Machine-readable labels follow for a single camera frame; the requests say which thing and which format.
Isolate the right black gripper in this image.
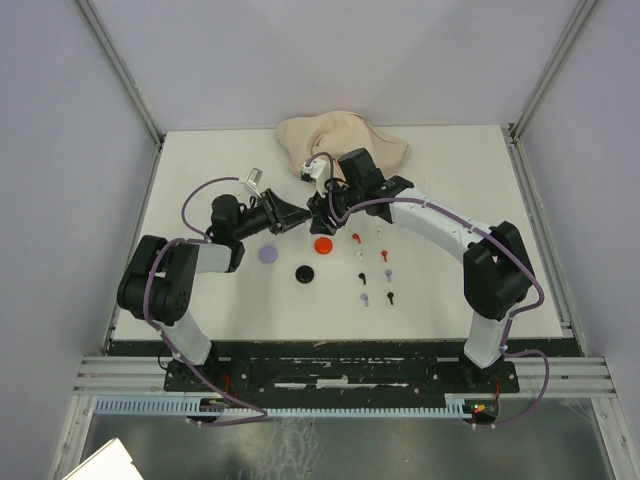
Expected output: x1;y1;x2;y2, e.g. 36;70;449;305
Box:
307;174;364;237

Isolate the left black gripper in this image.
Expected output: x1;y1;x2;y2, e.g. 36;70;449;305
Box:
234;188;312;241

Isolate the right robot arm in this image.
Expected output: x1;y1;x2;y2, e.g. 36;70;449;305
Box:
300;148;538;391

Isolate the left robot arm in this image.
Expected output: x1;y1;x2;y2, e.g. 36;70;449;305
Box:
117;189;311;390

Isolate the red charging case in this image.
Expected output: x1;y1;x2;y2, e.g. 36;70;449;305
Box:
314;237;333;255

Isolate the purple charging case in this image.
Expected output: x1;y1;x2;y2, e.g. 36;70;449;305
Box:
258;245;279;264

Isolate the black charging case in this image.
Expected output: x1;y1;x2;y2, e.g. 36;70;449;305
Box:
295;265;315;284

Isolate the beige crumpled cloth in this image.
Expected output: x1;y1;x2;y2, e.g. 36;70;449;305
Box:
275;111;410;178

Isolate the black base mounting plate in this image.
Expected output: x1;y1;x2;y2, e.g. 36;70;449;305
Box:
163;341;520;409

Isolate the white paper sheet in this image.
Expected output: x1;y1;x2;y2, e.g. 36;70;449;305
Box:
64;438;143;480

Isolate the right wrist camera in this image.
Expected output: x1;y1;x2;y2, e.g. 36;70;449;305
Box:
300;158;331;188

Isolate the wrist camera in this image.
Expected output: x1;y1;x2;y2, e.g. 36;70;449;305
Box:
300;158;331;188
241;168;263;196

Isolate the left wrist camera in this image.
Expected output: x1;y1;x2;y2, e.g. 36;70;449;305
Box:
241;168;263;196

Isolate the blue cable duct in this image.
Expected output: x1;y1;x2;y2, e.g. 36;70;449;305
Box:
93;394;476;417

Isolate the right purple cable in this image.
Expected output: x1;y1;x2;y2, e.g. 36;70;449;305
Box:
304;152;551;431

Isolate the left aluminium frame post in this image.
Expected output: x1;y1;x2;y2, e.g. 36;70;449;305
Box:
73;0;165;145

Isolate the aluminium frame post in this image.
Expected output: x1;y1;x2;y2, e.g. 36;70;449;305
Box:
73;0;165;145
510;0;601;142

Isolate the right aluminium frame post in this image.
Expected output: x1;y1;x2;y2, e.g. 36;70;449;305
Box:
510;0;601;142

